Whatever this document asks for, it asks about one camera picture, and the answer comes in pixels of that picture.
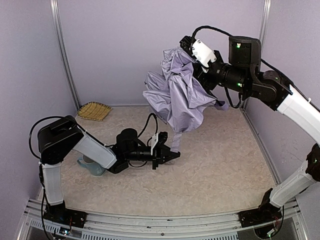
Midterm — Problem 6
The yellow woven mat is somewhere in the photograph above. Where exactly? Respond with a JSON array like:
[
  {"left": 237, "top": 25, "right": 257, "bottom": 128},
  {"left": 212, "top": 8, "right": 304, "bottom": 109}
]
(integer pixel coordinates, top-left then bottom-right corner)
[{"left": 77, "top": 101, "right": 112, "bottom": 122}]

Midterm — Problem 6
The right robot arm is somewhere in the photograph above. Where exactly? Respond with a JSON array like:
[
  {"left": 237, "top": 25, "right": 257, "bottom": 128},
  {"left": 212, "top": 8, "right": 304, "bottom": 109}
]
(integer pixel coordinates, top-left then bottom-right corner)
[{"left": 188, "top": 36, "right": 320, "bottom": 228}]

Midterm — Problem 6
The lilac folding umbrella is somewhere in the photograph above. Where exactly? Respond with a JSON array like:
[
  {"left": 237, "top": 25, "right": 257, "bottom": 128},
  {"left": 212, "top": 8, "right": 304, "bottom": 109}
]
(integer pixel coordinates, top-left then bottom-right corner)
[{"left": 142, "top": 47, "right": 229, "bottom": 153}]

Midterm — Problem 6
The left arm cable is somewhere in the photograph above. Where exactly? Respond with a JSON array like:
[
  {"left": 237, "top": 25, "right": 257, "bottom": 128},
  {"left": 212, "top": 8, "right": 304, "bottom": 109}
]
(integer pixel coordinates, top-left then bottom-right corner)
[{"left": 28, "top": 112, "right": 160, "bottom": 240}]

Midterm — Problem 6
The left aluminium corner post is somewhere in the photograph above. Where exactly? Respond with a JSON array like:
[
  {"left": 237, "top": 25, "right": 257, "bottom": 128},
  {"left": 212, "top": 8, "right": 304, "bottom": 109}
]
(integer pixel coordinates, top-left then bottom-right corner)
[{"left": 49, "top": 0, "right": 81, "bottom": 111}]

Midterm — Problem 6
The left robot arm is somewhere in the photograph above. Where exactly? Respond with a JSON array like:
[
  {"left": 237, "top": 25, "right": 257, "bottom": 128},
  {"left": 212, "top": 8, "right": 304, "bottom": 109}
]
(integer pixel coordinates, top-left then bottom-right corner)
[{"left": 35, "top": 115, "right": 181, "bottom": 228}]

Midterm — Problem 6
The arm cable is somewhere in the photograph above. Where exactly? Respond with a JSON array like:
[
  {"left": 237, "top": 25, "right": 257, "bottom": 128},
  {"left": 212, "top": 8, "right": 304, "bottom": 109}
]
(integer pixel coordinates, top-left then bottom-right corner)
[
  {"left": 28, "top": 112, "right": 160, "bottom": 240},
  {"left": 191, "top": 24, "right": 320, "bottom": 110}
]

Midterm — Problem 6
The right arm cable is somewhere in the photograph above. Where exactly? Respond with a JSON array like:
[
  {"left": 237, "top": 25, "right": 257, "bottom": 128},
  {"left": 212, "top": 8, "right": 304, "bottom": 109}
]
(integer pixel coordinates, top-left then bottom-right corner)
[{"left": 191, "top": 24, "right": 320, "bottom": 110}]

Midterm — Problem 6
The aluminium corner post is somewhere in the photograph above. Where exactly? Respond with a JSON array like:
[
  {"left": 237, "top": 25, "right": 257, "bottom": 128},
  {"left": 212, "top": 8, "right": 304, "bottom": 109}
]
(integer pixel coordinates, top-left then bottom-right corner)
[
  {"left": 49, "top": 0, "right": 81, "bottom": 111},
  {"left": 244, "top": 0, "right": 272, "bottom": 100}
]

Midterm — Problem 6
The light blue mug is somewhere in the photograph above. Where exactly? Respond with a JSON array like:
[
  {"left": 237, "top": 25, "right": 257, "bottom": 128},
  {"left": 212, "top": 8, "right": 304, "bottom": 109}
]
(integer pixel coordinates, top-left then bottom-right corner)
[{"left": 76, "top": 155, "right": 106, "bottom": 177}]

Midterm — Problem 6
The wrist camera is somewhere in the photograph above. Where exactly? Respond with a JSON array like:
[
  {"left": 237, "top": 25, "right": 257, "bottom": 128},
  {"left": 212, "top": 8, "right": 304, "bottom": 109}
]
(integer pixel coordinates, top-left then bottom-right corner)
[
  {"left": 150, "top": 133, "right": 159, "bottom": 155},
  {"left": 179, "top": 35, "right": 217, "bottom": 69}
]

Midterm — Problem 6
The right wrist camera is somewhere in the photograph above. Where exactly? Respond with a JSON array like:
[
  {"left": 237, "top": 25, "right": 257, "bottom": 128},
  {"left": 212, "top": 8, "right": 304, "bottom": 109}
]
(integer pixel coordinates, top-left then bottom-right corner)
[{"left": 179, "top": 35, "right": 217, "bottom": 69}]

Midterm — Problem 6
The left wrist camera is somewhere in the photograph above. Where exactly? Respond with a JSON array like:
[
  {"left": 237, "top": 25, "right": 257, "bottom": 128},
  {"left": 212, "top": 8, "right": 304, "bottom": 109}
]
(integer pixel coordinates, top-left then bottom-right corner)
[{"left": 150, "top": 133, "right": 159, "bottom": 155}]

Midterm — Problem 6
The right aluminium corner post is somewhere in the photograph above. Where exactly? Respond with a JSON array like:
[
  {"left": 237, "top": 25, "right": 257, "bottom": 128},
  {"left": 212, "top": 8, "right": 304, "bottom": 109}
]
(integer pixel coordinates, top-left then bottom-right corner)
[{"left": 244, "top": 0, "right": 272, "bottom": 100}]

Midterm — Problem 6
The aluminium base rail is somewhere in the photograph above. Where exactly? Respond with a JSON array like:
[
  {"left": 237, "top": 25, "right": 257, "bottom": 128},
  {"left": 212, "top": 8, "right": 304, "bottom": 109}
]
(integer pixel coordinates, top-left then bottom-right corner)
[{"left": 15, "top": 199, "right": 309, "bottom": 240}]

